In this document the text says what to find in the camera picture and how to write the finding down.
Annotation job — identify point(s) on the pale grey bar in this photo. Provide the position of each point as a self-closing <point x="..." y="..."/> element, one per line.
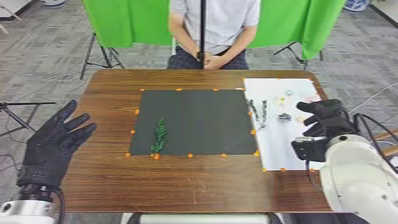
<point x="201" y="218"/>

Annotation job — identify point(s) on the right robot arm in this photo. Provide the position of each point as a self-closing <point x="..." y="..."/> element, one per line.
<point x="361" y="180"/>

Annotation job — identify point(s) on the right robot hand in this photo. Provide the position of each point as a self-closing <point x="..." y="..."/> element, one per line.
<point x="329" y="116"/>

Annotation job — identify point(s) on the person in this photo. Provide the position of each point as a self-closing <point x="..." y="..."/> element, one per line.
<point x="228" y="23"/>

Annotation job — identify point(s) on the black tripod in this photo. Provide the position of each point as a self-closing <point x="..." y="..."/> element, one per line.
<point x="18" y="115"/>
<point x="299" y="53"/>
<point x="107" y="56"/>

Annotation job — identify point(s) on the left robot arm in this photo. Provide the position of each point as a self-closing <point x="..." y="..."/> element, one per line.
<point x="27" y="208"/>

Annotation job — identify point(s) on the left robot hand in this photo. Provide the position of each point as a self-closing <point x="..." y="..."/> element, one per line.
<point x="50" y="150"/>

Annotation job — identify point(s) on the white sheet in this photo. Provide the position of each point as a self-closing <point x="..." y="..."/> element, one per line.
<point x="285" y="143"/>

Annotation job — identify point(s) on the green sprig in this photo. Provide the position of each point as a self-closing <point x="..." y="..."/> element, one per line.
<point x="159" y="135"/>
<point x="263" y="115"/>

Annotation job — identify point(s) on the black stand pole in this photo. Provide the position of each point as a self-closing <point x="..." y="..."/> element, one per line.
<point x="203" y="30"/>

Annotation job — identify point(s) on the dark mat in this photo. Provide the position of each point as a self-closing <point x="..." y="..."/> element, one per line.
<point x="201" y="123"/>

